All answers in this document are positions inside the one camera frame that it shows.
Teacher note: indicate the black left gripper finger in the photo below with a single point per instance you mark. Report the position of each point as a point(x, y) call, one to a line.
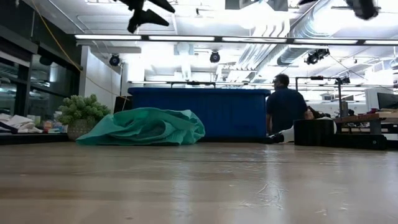
point(146, 17)
point(161, 4)

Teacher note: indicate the teal shirt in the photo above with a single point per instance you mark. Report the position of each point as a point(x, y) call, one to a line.
point(140, 127)

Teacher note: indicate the black hanging reel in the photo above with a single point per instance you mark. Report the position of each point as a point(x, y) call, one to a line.
point(214, 56)
point(114, 60)

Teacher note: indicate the black ceiling spotlight cluster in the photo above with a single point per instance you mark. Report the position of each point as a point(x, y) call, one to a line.
point(317, 56)

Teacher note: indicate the black metal gantry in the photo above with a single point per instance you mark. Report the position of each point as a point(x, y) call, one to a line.
point(339, 93)

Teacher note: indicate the black speaker box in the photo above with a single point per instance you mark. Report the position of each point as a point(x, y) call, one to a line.
point(122, 104)

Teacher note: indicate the dark computer monitor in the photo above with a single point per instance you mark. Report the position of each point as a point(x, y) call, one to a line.
point(387, 101)

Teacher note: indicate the wooden workbench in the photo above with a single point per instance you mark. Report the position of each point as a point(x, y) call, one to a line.
point(367, 118)

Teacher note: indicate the person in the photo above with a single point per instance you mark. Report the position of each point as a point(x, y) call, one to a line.
point(286, 109)

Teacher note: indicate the blue plastic bin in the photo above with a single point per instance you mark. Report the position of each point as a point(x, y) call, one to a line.
point(202, 112)

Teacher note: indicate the potted green succulent plant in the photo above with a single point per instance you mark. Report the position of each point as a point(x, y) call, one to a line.
point(81, 109)

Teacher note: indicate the white crumpled cloth pile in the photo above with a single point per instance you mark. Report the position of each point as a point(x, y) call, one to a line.
point(21, 123)

